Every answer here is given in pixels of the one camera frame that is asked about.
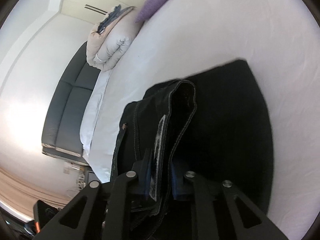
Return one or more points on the black denim pants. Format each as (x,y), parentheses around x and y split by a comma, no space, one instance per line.
(214,123)

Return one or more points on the folded white duvet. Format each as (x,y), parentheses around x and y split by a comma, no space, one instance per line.
(104,50)

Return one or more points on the folded blue jeans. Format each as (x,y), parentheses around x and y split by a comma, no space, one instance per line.
(112,16)

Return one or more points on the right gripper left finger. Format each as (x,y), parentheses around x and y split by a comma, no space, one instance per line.
(105,210)

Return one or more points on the purple cushion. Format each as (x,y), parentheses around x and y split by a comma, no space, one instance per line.
(149,8)

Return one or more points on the black orange device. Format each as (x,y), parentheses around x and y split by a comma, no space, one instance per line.
(43,213)

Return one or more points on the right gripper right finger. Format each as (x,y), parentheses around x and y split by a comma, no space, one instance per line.
(220,211)

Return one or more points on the dark grey sofa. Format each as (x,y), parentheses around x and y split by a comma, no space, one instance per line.
(61,130)

